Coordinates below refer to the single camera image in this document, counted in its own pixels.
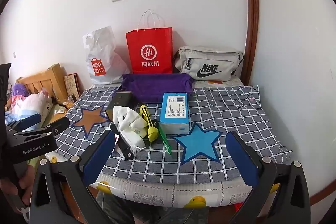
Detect wooden bedside table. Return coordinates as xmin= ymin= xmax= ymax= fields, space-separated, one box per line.
xmin=49 ymin=98 xmax=76 ymax=122

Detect person's camouflage trousers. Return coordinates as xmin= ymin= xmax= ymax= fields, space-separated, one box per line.
xmin=94 ymin=187 xmax=237 ymax=224

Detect wooden baseboard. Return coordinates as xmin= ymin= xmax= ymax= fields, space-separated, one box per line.
xmin=310 ymin=172 xmax=334 ymax=206

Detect wooden bed headboard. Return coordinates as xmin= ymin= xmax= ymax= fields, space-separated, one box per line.
xmin=16 ymin=63 xmax=69 ymax=104

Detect purple fabric storage box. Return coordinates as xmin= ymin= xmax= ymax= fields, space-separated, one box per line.
xmin=121 ymin=73 xmax=194 ymax=104

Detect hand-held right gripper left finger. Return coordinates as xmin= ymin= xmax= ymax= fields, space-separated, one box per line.
xmin=29 ymin=130 xmax=117 ymax=224

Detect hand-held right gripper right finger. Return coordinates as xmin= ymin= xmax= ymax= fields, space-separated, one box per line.
xmin=225 ymin=131 xmax=311 ymax=224

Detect brown picture frame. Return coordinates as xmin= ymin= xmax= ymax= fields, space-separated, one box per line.
xmin=64 ymin=73 xmax=80 ymax=102

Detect dark tin box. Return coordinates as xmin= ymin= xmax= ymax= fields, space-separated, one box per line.
xmin=105 ymin=91 xmax=133 ymax=119

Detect white plush toy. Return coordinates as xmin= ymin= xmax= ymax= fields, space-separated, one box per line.
xmin=113 ymin=105 xmax=147 ymax=138

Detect pile of pale bedding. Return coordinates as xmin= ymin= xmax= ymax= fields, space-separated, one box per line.
xmin=5 ymin=91 xmax=53 ymax=125

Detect white plastic shopping bag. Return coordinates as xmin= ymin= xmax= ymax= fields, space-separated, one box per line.
xmin=83 ymin=26 xmax=132 ymax=85

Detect red paper bag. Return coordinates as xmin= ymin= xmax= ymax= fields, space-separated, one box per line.
xmin=125 ymin=9 xmax=173 ymax=74

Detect purple plush toy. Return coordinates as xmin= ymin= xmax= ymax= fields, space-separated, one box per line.
xmin=12 ymin=83 xmax=28 ymax=98

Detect wooden door frame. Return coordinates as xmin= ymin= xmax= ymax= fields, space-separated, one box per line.
xmin=241 ymin=0 xmax=259 ymax=85

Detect duck print tablecloth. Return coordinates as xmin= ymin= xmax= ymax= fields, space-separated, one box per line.
xmin=29 ymin=77 xmax=280 ymax=211

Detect green tissue pack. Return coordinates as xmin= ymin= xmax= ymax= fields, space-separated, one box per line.
xmin=157 ymin=126 xmax=172 ymax=157

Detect grey checked star cloth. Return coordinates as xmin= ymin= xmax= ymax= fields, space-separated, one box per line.
xmin=54 ymin=84 xmax=293 ymax=185

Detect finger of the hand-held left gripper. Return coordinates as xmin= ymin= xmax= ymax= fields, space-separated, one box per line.
xmin=14 ymin=117 xmax=70 ymax=140
xmin=5 ymin=113 xmax=42 ymax=132

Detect grey waist bag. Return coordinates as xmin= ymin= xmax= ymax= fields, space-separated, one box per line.
xmin=173 ymin=46 xmax=244 ymax=81

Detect blue tissue pack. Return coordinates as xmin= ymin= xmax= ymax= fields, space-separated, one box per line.
xmin=159 ymin=92 xmax=190 ymax=135

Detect person's left hand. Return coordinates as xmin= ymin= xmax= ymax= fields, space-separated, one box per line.
xmin=18 ymin=162 xmax=36 ymax=206

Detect yellow and black pouch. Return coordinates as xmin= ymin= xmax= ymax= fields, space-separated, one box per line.
xmin=139 ymin=105 xmax=160 ymax=142

